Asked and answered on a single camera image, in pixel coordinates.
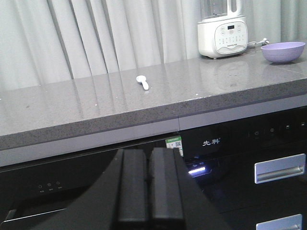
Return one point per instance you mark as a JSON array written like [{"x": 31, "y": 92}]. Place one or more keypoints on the silver lower drawer handle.
[{"x": 293, "y": 222}]

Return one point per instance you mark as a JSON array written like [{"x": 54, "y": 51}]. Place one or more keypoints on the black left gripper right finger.
[{"x": 164, "y": 188}]

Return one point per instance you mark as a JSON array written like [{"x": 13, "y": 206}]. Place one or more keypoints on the white blender with clear jar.
[{"x": 222, "y": 30}]

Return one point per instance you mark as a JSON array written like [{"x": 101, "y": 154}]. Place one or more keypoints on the silver drawer handle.
[
  {"x": 293, "y": 222},
  {"x": 280, "y": 168}
]

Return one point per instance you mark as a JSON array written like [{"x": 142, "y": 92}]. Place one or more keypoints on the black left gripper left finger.
[{"x": 133, "y": 190}]

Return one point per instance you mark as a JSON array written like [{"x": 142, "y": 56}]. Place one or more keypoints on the white ceramic spoon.
[{"x": 142, "y": 80}]

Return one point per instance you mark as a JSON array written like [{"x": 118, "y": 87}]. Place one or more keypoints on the grey curtain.
[{"x": 47, "y": 41}]

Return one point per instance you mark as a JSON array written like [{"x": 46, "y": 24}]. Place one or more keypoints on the green white QR sticker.
[{"x": 175, "y": 142}]

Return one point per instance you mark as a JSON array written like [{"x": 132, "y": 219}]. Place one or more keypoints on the black disinfection cabinet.
[{"x": 221, "y": 158}]

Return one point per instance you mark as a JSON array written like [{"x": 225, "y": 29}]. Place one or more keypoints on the purple bowl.
[{"x": 283, "y": 52}]

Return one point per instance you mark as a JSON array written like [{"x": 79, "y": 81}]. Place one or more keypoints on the silver upper drawer handle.
[{"x": 280, "y": 168}]

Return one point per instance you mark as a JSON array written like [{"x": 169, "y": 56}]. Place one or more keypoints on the black built-in dishwasher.
[{"x": 76, "y": 191}]

